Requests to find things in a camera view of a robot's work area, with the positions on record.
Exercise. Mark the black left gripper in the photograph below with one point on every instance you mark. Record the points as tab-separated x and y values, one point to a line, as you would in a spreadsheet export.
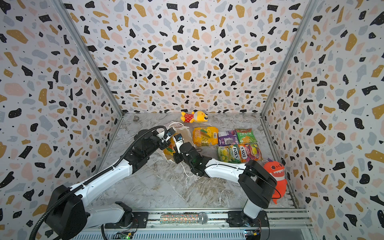
164	145

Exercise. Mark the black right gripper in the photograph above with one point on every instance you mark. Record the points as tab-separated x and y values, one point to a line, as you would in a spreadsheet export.
182	147

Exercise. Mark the yellow lemon candy bag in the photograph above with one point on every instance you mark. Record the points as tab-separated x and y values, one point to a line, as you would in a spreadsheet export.
205	136

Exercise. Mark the white printed paper bag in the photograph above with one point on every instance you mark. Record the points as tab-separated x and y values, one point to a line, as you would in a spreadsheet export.
183	151

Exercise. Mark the purple snack packet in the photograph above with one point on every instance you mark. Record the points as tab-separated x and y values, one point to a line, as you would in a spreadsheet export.
227	138

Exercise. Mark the small green snack box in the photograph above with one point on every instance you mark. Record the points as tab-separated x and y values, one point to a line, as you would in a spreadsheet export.
229	154

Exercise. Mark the green corn chips bag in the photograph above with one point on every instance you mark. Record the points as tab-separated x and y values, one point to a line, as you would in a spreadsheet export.
245	136

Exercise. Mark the Fox's fruits candy bag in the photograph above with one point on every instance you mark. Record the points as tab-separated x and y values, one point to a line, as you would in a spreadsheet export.
250	152

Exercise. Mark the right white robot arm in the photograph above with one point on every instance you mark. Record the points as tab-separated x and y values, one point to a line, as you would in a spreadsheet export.
255	181

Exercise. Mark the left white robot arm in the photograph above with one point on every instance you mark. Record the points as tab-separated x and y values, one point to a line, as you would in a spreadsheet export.
68	212

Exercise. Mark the yellow snack packet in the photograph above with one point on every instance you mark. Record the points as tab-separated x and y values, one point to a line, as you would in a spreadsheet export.
170	148

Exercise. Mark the yellow plush toy red dress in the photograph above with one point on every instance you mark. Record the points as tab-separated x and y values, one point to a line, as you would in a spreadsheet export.
196	117

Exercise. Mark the glittery cylinder tube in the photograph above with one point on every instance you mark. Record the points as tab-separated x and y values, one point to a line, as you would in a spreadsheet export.
185	218

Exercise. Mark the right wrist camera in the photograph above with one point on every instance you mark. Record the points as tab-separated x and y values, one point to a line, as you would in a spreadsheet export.
179	141

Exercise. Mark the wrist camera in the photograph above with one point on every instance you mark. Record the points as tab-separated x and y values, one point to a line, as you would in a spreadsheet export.
179	141
170	132

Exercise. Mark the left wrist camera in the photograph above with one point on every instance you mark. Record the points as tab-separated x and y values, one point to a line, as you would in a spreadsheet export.
170	132

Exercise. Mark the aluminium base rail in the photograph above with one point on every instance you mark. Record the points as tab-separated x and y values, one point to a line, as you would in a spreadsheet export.
274	224

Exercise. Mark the aluminium left corner post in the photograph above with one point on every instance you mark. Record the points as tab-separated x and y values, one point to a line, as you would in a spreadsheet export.
65	16

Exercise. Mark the aluminium corner post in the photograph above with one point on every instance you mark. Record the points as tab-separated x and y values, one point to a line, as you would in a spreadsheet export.
290	54
65	16

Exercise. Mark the aluminium right corner post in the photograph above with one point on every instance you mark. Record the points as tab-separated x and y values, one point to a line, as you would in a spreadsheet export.
290	54

